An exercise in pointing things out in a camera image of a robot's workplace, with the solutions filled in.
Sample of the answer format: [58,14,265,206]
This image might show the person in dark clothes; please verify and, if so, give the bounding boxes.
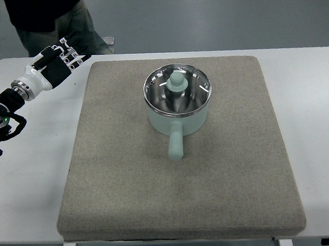
[4,0,112,57]

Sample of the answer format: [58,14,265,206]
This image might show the glass lid with green knob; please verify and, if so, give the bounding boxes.
[143,64,212,118]

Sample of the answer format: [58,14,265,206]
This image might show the beige fabric mat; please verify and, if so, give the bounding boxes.
[57,56,307,241]

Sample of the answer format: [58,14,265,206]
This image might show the mint green saucepan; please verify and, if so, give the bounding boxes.
[145,96,214,163]

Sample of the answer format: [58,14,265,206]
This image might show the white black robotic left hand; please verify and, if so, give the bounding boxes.
[11,32,91,101]

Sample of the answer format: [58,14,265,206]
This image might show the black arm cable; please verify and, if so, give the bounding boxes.
[0,110,29,141]

